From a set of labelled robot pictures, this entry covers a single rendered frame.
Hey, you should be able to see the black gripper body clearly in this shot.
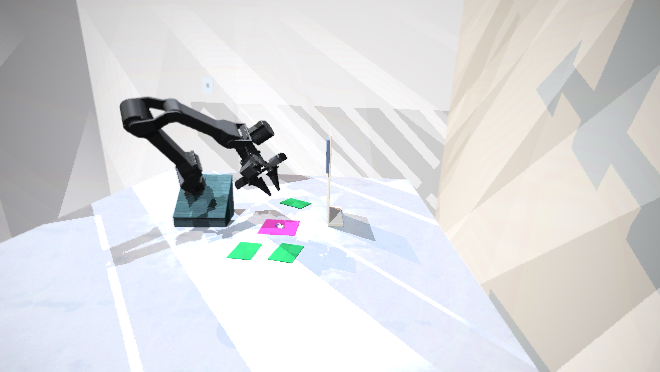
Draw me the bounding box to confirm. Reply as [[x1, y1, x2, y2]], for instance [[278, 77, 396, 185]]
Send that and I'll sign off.
[[235, 148, 288, 190]]

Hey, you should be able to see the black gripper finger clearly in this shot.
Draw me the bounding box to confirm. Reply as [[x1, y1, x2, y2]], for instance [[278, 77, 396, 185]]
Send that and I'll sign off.
[[266, 166, 280, 191], [248, 177, 272, 196]]

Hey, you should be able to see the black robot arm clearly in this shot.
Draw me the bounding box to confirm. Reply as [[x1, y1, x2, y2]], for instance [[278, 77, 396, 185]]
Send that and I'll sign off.
[[120, 97, 275, 195]]

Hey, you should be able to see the translucent magenta square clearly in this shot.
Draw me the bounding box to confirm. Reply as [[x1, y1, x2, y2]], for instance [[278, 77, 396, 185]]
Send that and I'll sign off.
[[257, 219, 300, 236]]

